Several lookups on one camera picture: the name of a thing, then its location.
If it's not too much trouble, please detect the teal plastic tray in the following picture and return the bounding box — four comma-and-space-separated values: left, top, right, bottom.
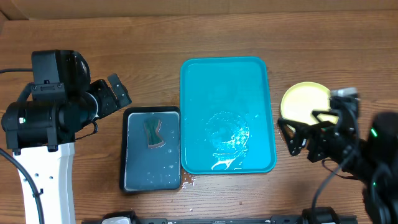
180, 56, 277, 175

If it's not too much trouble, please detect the orange green sponge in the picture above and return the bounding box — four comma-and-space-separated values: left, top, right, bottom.
144, 118, 165, 149

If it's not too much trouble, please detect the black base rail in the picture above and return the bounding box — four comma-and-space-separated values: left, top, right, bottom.
81, 207, 358, 224

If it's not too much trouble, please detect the yellow plate with blue stain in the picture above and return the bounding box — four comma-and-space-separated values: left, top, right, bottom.
280, 82, 330, 125

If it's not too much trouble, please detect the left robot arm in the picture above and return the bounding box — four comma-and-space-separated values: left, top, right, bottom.
1, 50, 131, 223

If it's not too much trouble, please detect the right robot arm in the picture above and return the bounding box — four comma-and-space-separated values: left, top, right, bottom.
277, 108, 397, 223

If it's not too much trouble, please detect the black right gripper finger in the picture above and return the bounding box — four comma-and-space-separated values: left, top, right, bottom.
277, 118, 303, 156
312, 110, 338, 124

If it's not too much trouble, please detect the black water tray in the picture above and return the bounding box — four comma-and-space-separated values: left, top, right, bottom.
119, 105, 183, 193

